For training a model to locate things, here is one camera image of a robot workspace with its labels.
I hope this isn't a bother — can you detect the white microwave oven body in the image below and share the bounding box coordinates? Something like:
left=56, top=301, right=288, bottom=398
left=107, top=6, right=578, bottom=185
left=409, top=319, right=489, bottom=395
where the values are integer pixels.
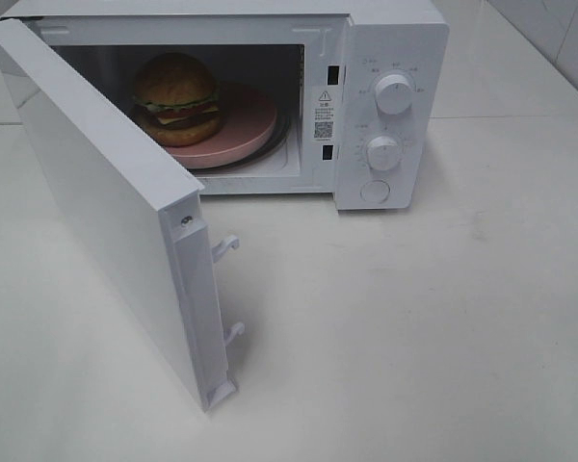
left=0, top=1, right=449, bottom=210

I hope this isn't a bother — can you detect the glass microwave turntable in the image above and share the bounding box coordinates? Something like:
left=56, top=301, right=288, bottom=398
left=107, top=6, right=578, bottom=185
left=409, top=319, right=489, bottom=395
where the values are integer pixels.
left=175, top=110, right=290, bottom=169

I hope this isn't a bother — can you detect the white microwave door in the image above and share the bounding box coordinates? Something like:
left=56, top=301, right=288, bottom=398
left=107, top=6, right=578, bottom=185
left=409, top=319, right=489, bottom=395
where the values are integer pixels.
left=0, top=19, right=244, bottom=410

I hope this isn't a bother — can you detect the upper white control knob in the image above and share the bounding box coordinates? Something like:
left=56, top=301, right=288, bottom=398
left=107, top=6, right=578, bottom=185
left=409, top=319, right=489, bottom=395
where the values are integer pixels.
left=373, top=70, right=415, bottom=116

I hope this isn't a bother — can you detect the lower white timer knob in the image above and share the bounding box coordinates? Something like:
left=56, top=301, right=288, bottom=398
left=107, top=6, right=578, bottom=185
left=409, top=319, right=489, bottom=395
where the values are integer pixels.
left=365, top=136, right=403, bottom=171

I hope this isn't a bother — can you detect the burger with lettuce and cheese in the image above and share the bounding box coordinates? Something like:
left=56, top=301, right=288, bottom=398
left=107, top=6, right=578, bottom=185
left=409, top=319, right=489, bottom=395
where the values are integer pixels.
left=131, top=53, right=222, bottom=147

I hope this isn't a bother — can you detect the pink round plate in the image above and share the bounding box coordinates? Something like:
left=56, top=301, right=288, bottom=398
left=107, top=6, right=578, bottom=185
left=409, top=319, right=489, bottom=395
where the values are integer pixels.
left=166, top=82, right=278, bottom=169

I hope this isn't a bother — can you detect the round white door button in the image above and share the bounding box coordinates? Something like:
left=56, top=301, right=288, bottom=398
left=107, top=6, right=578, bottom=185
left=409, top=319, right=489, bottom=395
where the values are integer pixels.
left=360, top=180, right=391, bottom=204

